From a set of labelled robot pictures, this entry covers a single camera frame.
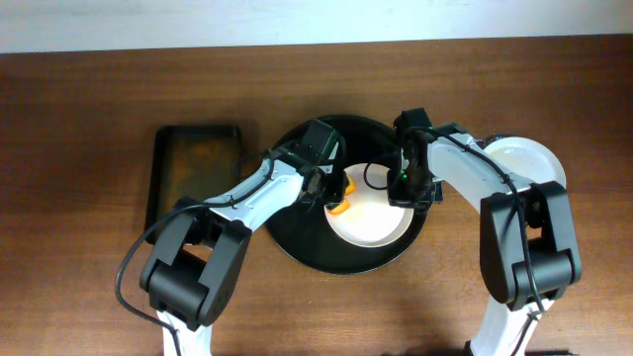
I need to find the green and orange sponge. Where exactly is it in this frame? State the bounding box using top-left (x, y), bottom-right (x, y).
top-left (325, 176), bottom-right (357, 216)

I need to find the white plate top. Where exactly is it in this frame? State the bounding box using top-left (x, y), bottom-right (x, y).
top-left (324, 163), bottom-right (414, 248)

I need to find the white plate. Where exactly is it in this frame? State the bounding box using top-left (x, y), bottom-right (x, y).
top-left (324, 163), bottom-right (414, 248)
top-left (484, 136), bottom-right (567, 188)

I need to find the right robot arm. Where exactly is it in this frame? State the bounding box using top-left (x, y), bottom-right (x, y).
top-left (388, 109), bottom-right (582, 356)

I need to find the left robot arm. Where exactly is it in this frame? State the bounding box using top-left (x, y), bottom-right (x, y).
top-left (139, 120), bottom-right (347, 355)

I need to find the rectangular black tray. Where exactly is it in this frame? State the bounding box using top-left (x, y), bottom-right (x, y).
top-left (144, 125), bottom-right (241, 228)

